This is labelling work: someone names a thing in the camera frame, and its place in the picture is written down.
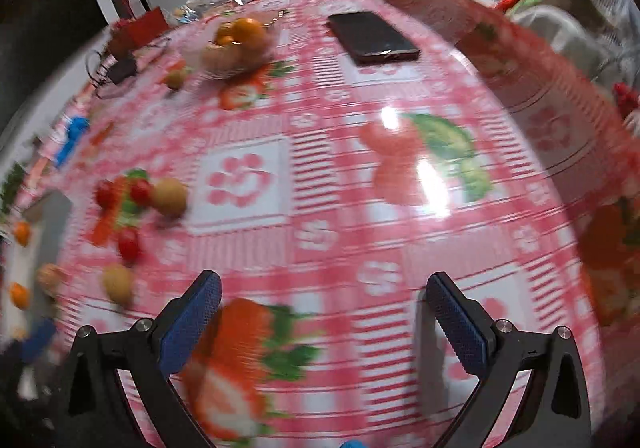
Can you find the black television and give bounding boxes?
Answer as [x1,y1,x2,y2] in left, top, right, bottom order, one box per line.
[0,0,108,129]

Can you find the person's left hand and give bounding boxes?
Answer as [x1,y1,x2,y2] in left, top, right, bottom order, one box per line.
[20,318,57,364]

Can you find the black smartphone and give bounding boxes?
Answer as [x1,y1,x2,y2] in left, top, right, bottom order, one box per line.
[326,11,421,66]

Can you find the red cloth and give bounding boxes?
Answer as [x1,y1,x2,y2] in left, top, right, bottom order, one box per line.
[614,82,640,116]

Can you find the grey tray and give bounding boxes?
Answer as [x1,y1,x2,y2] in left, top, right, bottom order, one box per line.
[0,190,73,329]

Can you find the green plant decoration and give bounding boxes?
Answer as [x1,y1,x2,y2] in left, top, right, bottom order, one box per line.
[0,163,26,214]

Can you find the black power adapter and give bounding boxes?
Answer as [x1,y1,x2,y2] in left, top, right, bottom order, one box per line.
[107,55,138,84]

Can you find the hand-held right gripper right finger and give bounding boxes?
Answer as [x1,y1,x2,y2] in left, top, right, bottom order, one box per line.
[425,271,593,448]

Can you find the brown round fruit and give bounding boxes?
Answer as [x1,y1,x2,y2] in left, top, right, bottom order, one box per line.
[102,264,135,306]
[37,264,63,296]
[152,178,189,218]

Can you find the red cherry tomato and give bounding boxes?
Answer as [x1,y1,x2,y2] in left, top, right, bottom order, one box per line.
[117,228,141,263]
[95,180,117,209]
[129,179,152,206]

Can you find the black charger with cable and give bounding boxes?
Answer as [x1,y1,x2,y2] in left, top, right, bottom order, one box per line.
[85,40,171,99]

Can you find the red checked strawberry tablecloth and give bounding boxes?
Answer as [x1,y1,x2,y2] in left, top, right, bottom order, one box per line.
[0,0,640,448]

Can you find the red gift box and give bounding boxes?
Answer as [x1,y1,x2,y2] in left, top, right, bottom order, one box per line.
[110,8,171,49]

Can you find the clear glass bowl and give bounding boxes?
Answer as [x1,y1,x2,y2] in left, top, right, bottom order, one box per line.
[197,10,281,79]

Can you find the large orange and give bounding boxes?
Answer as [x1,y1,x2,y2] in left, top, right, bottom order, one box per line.
[231,18,268,54]

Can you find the pale tangerine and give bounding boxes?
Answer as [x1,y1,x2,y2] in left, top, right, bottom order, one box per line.
[202,45,241,74]

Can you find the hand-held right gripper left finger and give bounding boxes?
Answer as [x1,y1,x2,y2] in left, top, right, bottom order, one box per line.
[65,269,223,448]

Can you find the clear plastic bags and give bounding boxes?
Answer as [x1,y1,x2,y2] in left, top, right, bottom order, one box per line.
[172,0,236,21]

